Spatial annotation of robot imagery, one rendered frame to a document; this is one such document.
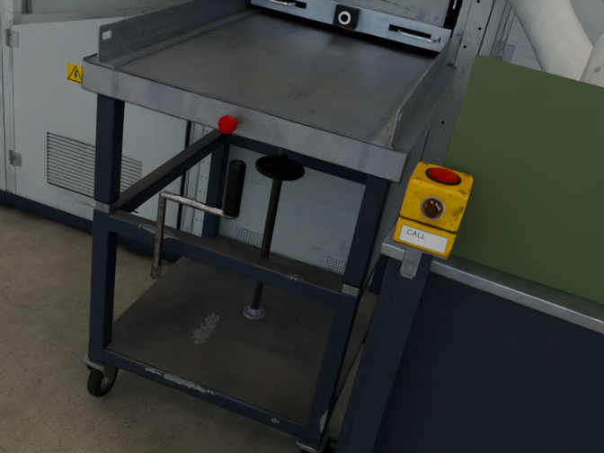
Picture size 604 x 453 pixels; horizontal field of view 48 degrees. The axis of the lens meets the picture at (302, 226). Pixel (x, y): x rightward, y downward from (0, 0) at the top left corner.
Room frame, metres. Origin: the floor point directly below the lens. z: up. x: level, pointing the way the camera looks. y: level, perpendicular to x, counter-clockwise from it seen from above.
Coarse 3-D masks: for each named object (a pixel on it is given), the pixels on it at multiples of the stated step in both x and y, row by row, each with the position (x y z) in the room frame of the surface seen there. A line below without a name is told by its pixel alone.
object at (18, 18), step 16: (16, 0) 1.35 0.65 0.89; (32, 0) 1.41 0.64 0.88; (48, 0) 1.44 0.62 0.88; (64, 0) 1.48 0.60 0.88; (80, 0) 1.51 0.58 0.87; (96, 0) 1.55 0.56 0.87; (112, 0) 1.59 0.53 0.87; (128, 0) 1.63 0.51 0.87; (144, 0) 1.67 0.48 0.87; (160, 0) 1.71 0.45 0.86; (176, 0) 1.76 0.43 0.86; (16, 16) 1.35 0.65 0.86; (32, 16) 1.38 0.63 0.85; (48, 16) 1.41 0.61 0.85; (64, 16) 1.45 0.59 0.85; (80, 16) 1.48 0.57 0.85; (96, 16) 1.52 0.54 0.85; (112, 16) 1.56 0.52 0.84
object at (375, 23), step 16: (256, 0) 1.88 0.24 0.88; (288, 0) 1.86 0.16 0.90; (304, 0) 1.85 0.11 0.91; (320, 0) 1.84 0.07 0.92; (304, 16) 1.85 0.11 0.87; (320, 16) 1.84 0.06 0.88; (368, 16) 1.81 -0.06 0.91; (384, 16) 1.80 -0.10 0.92; (400, 16) 1.81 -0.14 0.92; (368, 32) 1.81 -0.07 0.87; (384, 32) 1.80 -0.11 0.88; (416, 32) 1.78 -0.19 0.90; (448, 32) 1.77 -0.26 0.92
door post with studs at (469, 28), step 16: (464, 0) 1.74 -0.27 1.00; (480, 0) 1.72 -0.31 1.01; (464, 16) 1.73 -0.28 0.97; (480, 16) 1.72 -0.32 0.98; (464, 32) 1.73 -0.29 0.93; (480, 32) 1.72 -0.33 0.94; (464, 48) 1.73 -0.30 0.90; (464, 64) 1.72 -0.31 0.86; (464, 80) 1.72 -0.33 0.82; (448, 112) 1.72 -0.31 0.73; (448, 128) 1.72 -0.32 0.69; (448, 144) 1.72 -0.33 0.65; (432, 160) 1.72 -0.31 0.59
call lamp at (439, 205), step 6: (426, 198) 0.82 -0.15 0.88; (432, 198) 0.82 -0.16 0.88; (438, 198) 0.82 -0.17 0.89; (420, 204) 0.83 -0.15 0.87; (426, 204) 0.82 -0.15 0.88; (432, 204) 0.81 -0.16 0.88; (438, 204) 0.81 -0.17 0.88; (444, 204) 0.82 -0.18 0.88; (426, 210) 0.81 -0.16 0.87; (432, 210) 0.81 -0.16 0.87; (438, 210) 0.81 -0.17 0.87; (444, 210) 0.82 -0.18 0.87; (426, 216) 0.82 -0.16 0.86; (432, 216) 0.81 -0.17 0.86; (438, 216) 0.81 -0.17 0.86
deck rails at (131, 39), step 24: (192, 0) 1.55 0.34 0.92; (216, 0) 1.68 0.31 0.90; (240, 0) 1.83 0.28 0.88; (120, 24) 1.26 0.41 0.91; (144, 24) 1.35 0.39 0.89; (168, 24) 1.45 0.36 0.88; (192, 24) 1.56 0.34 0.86; (216, 24) 1.64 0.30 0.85; (120, 48) 1.27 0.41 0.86; (144, 48) 1.34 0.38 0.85; (432, 72) 1.47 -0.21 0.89; (408, 96) 1.15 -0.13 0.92; (408, 120) 1.22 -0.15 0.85; (384, 144) 1.08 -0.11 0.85
